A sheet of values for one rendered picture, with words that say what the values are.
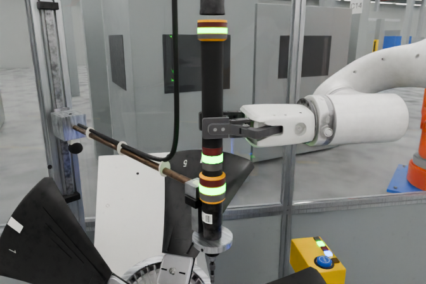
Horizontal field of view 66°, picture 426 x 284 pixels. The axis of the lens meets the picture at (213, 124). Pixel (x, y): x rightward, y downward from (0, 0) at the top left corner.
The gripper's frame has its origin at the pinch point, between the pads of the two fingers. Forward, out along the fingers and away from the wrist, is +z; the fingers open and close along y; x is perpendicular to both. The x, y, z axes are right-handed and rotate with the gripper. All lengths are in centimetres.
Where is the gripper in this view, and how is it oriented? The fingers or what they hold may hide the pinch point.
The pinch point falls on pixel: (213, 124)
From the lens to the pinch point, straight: 51.4
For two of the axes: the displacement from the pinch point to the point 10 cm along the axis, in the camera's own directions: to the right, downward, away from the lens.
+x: 0.0, -9.7, -2.5
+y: -1.6, -2.5, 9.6
